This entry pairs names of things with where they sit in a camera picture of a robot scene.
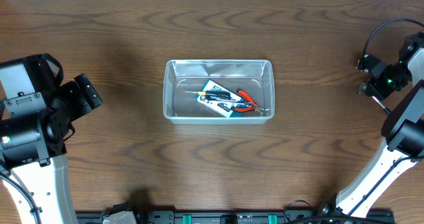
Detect silver ring wrench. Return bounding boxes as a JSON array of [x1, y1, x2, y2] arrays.
[[200, 95, 246, 105]]

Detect clear plastic container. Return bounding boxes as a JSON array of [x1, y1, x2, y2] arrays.
[[163, 60, 275, 125]]

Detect black mounting rail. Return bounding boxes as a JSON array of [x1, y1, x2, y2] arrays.
[[76, 203, 395, 224]]

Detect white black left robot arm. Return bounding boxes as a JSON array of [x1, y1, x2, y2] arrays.
[[1, 54, 103, 223]]

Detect red handled tool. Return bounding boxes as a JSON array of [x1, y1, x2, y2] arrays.
[[231, 89, 265, 114]]

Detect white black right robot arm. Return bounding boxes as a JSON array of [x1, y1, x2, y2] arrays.
[[323, 32, 423, 217]]

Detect black yellow screwdriver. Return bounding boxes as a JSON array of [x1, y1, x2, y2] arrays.
[[185, 91, 231, 99]]

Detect blue white product box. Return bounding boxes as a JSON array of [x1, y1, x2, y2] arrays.
[[196, 80, 246, 118]]

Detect small black handled hammer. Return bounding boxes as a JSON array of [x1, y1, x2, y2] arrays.
[[356, 82, 391, 115]]

